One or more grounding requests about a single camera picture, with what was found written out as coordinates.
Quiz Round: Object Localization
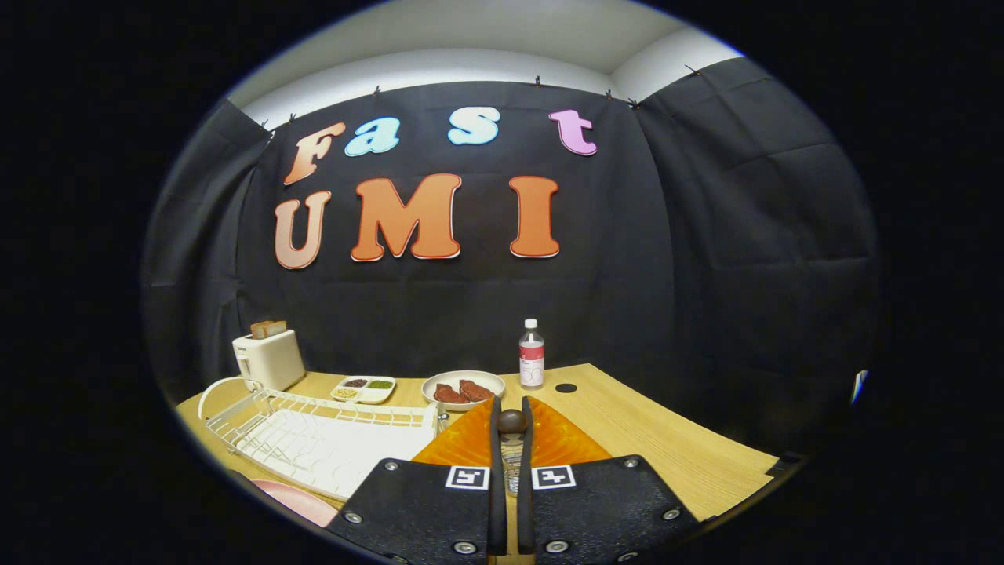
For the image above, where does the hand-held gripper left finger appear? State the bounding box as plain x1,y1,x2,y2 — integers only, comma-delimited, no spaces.
326,396,508,562

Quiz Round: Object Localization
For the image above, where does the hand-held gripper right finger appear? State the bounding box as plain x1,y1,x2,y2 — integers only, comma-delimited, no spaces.
516,395,700,564

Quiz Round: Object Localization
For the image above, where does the metal wire basket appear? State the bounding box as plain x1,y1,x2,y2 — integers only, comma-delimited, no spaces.
503,436,522,498

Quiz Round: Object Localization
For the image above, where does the white wire dish rack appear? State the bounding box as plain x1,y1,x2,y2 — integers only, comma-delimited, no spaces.
198,377,449,503

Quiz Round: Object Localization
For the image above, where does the pink plate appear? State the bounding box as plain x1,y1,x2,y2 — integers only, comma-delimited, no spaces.
251,479,340,528

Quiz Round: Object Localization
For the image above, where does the white plate with meat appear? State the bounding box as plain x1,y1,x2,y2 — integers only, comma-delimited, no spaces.
422,370,507,412

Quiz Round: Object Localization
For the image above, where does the white divided dish with beans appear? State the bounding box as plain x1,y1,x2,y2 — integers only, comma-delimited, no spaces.
330,376,397,405

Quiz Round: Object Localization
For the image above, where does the clear bottle with red label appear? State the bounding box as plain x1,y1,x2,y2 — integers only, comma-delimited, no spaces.
518,319,545,390

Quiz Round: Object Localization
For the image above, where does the white toaster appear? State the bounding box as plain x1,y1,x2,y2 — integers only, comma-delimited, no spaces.
232,329,307,392

